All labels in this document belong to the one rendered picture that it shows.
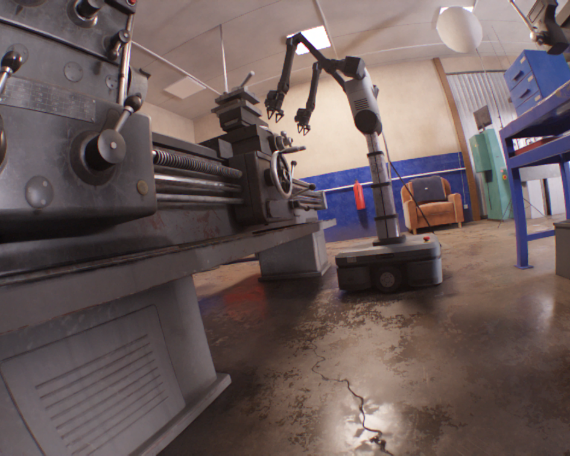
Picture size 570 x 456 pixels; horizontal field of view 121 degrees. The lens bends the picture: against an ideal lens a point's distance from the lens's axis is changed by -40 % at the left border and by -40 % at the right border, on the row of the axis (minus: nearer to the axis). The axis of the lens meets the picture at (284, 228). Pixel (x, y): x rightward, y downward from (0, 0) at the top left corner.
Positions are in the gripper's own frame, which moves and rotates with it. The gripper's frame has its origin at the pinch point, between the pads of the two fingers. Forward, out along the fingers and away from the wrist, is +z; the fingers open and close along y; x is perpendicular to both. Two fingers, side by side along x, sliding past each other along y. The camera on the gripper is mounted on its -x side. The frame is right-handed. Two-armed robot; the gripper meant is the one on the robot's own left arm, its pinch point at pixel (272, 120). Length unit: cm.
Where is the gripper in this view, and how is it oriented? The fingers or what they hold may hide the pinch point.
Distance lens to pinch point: 192.7
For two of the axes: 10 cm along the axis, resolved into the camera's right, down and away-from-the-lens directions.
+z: -2.9, 9.2, 2.6
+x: 8.2, 3.8, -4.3
